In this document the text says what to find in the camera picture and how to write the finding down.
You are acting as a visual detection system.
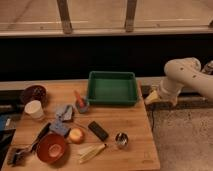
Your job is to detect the black rectangular block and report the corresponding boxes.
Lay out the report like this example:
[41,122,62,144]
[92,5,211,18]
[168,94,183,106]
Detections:
[88,121,109,141]

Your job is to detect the dark maroon bowl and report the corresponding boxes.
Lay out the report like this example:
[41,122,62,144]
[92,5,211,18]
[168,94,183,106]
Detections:
[20,85,47,105]

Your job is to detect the orange apple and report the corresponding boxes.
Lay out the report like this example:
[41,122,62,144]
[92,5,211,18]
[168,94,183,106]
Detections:
[69,128,84,144]

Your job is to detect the red pepper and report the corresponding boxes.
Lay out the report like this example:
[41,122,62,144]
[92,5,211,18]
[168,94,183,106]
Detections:
[74,91,84,107]

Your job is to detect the black handled brush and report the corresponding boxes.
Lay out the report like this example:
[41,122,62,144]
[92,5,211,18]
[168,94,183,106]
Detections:
[7,123,50,166]

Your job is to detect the small blue cup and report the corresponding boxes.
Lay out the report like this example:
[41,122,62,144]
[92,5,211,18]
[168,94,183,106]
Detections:
[75,98,89,114]

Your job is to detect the small metal cup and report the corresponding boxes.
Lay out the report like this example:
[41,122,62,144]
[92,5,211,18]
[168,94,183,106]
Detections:
[115,132,128,149]

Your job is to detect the blue crumpled cloth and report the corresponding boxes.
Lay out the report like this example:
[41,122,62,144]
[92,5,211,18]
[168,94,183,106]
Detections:
[55,104,73,122]

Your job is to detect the white paper cup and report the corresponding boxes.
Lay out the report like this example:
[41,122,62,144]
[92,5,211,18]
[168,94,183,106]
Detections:
[24,100,44,120]

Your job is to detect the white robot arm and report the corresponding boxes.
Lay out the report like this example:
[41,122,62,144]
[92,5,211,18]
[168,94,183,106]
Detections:
[144,57,213,106]

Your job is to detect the red bowl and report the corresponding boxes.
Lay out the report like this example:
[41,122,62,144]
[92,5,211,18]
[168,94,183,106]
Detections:
[36,133,67,164]

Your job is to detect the yellow corn cob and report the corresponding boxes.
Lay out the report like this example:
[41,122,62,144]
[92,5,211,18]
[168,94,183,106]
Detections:
[79,144,106,164]

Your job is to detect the green plastic tray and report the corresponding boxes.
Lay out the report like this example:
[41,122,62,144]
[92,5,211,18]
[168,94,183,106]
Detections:
[87,71,138,106]

